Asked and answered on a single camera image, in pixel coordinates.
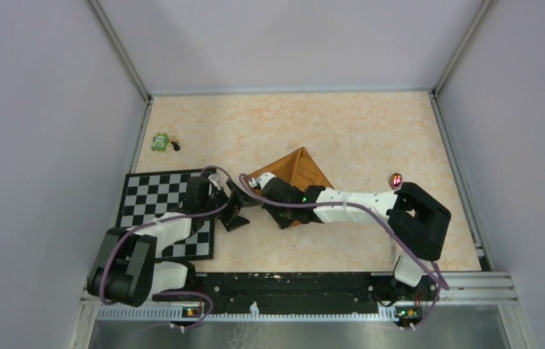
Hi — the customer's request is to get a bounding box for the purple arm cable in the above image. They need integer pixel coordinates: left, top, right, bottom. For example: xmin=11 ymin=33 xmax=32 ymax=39
xmin=98 ymin=165 xmax=235 ymax=333
xmin=238 ymin=173 xmax=451 ymax=331

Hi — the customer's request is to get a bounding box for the brown satin napkin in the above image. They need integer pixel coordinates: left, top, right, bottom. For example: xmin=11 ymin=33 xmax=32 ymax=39
xmin=246 ymin=146 xmax=335 ymax=228

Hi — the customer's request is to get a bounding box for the green toy block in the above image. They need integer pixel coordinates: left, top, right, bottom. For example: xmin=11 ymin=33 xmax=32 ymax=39
xmin=150 ymin=133 xmax=170 ymax=152

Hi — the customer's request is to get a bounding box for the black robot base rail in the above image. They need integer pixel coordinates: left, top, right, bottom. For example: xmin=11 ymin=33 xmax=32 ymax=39
xmin=151 ymin=272 xmax=436 ymax=316

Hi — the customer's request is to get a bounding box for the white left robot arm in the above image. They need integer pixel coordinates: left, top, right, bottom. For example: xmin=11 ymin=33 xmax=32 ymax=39
xmin=86 ymin=175 xmax=247 ymax=307

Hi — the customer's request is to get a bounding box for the iridescent rainbow spoon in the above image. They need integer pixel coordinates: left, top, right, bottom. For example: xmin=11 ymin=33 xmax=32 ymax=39
xmin=389 ymin=172 xmax=403 ymax=190

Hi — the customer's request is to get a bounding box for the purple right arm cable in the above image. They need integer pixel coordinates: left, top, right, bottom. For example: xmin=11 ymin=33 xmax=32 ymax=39
xmin=238 ymin=173 xmax=451 ymax=331

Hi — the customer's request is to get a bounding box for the black white chessboard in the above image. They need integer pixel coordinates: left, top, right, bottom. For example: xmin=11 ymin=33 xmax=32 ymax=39
xmin=115 ymin=169 xmax=214 ymax=260

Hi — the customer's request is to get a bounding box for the small wooden black-tipped piece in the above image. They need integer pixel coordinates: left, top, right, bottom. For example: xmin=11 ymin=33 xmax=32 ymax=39
xmin=170 ymin=137 xmax=181 ymax=151

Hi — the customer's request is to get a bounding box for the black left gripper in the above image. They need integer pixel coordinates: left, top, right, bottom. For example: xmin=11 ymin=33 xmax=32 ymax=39
xmin=201 ymin=179 xmax=261 ymax=231

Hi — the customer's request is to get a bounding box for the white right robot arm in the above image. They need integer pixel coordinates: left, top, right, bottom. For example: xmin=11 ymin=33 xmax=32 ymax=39
xmin=238 ymin=172 xmax=452 ymax=300

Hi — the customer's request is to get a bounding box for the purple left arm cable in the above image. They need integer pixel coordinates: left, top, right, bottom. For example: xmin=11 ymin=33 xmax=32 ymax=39
xmin=98 ymin=165 xmax=235 ymax=333

